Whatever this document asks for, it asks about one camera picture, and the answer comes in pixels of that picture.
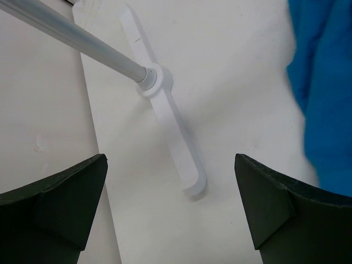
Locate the blue t shirt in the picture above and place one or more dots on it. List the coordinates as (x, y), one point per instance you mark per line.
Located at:
(320, 77)

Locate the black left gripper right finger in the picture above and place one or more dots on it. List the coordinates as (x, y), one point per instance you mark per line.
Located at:
(291, 221)

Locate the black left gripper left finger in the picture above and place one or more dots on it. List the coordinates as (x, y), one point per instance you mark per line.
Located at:
(49, 220)

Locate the silver clothes rack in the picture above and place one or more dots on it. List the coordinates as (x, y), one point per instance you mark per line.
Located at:
(153, 81)

